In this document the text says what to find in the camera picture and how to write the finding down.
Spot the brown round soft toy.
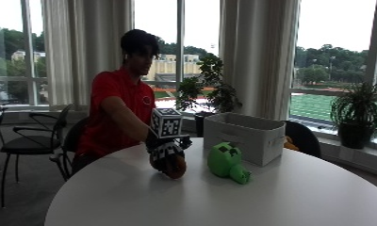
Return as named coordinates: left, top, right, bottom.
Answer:
left=150, top=153, right=189, bottom=180

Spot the white marker cube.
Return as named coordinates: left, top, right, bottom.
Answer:
left=149, top=107, right=185, bottom=139

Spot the green blocky soft toy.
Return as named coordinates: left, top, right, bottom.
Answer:
left=206, top=141, right=253, bottom=186

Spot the white fabric storage box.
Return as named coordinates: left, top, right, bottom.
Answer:
left=202, top=112, right=287, bottom=168

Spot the the person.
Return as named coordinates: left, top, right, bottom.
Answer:
left=70, top=28, right=162, bottom=174

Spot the leafy potted plant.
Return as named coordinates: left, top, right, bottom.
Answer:
left=173, top=52, right=243, bottom=138

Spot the yellow soft toy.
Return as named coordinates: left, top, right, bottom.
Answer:
left=282, top=136, right=299, bottom=152

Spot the black chair with armrests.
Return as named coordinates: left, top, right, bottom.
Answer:
left=0, top=103, right=74, bottom=208

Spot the black rounded chair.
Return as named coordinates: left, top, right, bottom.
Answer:
left=280, top=120, right=322, bottom=159

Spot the white curtain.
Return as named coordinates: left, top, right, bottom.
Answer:
left=218, top=0, right=300, bottom=121
left=38, top=0, right=135, bottom=111

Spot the spiky potted plant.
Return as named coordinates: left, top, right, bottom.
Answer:
left=328, top=82, right=377, bottom=150

